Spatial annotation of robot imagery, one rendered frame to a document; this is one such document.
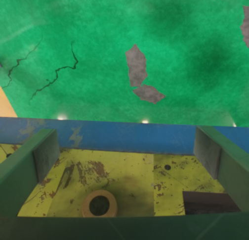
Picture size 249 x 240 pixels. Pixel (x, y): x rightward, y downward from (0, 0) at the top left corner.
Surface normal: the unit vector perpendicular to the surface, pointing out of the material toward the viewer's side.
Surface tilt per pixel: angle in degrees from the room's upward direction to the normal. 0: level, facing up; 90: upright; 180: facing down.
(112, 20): 0
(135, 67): 0
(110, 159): 90
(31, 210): 90
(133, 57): 0
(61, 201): 90
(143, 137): 90
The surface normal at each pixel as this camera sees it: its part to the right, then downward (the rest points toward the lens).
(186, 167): -0.04, -0.76
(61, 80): -0.11, 0.65
